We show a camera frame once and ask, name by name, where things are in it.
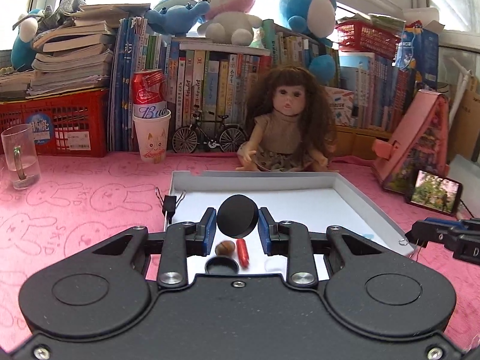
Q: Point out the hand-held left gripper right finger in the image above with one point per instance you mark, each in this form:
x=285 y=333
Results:
x=264 y=232

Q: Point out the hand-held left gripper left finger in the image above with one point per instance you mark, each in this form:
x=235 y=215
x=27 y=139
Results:
x=210 y=232

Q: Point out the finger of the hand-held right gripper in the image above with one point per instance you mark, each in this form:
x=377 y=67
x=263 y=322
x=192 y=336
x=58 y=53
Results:
x=427 y=232
x=446 y=222

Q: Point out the large brown nut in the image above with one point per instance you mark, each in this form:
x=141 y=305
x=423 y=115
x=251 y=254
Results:
x=225 y=248

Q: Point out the long red capsule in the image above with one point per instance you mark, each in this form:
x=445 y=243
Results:
x=243 y=253

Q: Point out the black round container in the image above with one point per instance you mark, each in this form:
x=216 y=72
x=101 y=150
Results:
x=238 y=217

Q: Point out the black round lid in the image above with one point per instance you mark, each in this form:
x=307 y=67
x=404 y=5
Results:
x=221 y=266

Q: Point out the white cardboard box tray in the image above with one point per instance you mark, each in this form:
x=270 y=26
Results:
x=300 y=202

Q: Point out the smartphone with lit screen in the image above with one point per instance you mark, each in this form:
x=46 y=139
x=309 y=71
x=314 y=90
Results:
x=437 y=191

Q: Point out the pink house shaped case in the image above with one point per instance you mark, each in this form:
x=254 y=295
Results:
x=416 y=146

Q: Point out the black toy bicycle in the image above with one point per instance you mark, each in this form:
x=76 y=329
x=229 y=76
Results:
x=183 y=139

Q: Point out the white paper cup cat print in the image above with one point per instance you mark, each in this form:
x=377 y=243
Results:
x=152 y=137

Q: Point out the wooden shelf box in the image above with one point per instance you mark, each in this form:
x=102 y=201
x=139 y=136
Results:
x=360 y=140

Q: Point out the brown haired doll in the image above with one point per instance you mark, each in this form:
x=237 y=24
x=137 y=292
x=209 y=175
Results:
x=288 y=120

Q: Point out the pink rabbit print towel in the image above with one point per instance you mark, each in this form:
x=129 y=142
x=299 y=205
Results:
x=93 y=202

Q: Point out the white plastic tube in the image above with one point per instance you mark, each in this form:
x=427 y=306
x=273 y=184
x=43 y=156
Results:
x=462 y=93

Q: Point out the white and orange printed box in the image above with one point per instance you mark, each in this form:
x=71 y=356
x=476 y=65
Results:
x=339 y=105

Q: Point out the row of upright books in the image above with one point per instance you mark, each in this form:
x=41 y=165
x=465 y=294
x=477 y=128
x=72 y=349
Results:
x=210 y=82

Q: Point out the red drink can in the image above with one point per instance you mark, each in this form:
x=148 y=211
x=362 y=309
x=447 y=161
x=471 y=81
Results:
x=148 y=92

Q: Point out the tall blue printed box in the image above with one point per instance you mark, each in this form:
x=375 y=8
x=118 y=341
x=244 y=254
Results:
x=423 y=56

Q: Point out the large red plastic basket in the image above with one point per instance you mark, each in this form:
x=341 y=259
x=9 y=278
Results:
x=56 y=120

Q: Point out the small red plastic basket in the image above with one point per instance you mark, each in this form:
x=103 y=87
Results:
x=367 y=39

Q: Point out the glass mug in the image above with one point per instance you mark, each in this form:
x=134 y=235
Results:
x=20 y=157

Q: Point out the blue whale plush toy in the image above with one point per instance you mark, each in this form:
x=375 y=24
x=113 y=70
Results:
x=176 y=15

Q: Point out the stack of thick books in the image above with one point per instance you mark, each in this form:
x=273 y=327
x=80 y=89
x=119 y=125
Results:
x=71 y=56

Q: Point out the big blue plush toy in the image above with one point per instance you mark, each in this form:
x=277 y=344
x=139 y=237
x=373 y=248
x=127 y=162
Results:
x=307 y=11

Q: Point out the white and pink rabbit plush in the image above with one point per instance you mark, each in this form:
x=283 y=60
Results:
x=228 y=7

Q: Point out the pile of thin booklets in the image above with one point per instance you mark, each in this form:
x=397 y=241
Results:
x=17 y=84

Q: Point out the blue and white plush toy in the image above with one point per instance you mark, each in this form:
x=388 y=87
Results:
x=22 y=45

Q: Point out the grey plush toy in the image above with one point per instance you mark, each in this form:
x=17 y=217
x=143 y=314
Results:
x=62 y=11

